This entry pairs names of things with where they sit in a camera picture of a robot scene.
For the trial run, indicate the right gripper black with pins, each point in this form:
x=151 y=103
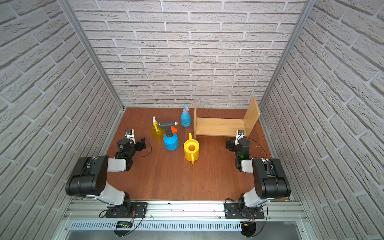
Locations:
x=228 y=144

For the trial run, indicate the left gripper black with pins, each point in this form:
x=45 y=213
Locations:
x=141 y=144

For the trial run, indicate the yellow transparent spray bottle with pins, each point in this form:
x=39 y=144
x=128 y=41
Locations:
x=157 y=132

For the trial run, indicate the blue pressure sprayer black handle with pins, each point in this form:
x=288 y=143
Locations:
x=170 y=139

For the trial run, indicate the yellow watering can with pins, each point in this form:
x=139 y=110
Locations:
x=191 y=149

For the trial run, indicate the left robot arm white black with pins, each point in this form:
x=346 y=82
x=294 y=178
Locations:
x=88 y=178

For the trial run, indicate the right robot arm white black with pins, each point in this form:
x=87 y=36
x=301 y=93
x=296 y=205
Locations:
x=270 y=180

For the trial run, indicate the wooden shelf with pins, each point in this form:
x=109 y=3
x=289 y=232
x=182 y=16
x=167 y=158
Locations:
x=227 y=127

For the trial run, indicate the small blue spray bottle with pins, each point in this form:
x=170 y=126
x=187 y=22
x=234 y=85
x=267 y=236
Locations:
x=186 y=119

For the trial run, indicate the green circuit board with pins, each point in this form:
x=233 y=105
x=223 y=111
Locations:
x=125 y=225

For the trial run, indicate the black round connector box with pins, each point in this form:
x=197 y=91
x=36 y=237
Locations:
x=248 y=229

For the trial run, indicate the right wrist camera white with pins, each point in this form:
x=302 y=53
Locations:
x=240 y=135

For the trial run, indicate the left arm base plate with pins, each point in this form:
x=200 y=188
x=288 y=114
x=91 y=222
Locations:
x=127 y=210

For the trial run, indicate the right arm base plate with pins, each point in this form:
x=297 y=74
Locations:
x=235 y=211

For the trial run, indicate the aluminium mounting rail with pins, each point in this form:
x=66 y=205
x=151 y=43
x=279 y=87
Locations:
x=177 y=215

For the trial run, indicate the left aluminium corner post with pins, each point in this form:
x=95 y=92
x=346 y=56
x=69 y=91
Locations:
x=73 y=20

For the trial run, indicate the aluminium corner post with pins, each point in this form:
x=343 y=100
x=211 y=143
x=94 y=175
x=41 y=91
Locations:
x=308 y=7
x=73 y=20

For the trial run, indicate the right aluminium corner post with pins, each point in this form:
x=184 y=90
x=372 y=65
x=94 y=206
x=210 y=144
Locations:
x=308 y=7

